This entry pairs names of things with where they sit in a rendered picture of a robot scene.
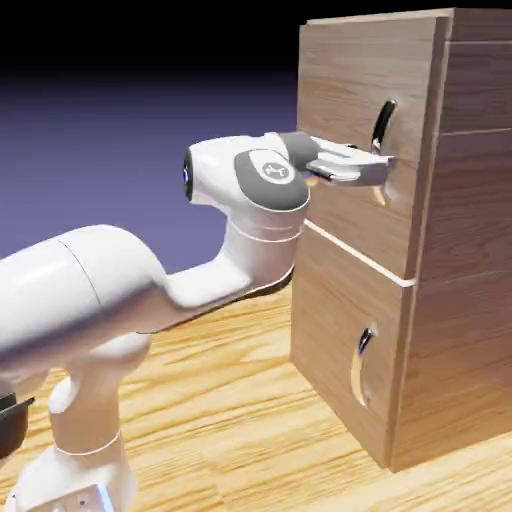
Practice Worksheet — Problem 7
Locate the dark curved metal handle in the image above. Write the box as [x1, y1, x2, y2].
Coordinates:
[369, 99, 398, 208]

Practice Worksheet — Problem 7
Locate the wooden door with pale handle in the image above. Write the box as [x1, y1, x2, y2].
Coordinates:
[290, 219, 417, 470]

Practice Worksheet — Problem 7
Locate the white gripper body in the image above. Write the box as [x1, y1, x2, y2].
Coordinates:
[306, 135, 397, 188]

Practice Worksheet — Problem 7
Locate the light wood cabinet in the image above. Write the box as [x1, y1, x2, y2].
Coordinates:
[290, 7, 512, 474]

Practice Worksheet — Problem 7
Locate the pale curved metal handle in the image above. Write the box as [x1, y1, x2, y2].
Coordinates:
[350, 327, 375, 407]

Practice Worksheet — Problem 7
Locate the wooden door with dark handle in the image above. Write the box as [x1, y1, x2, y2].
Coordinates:
[296, 10, 454, 280]

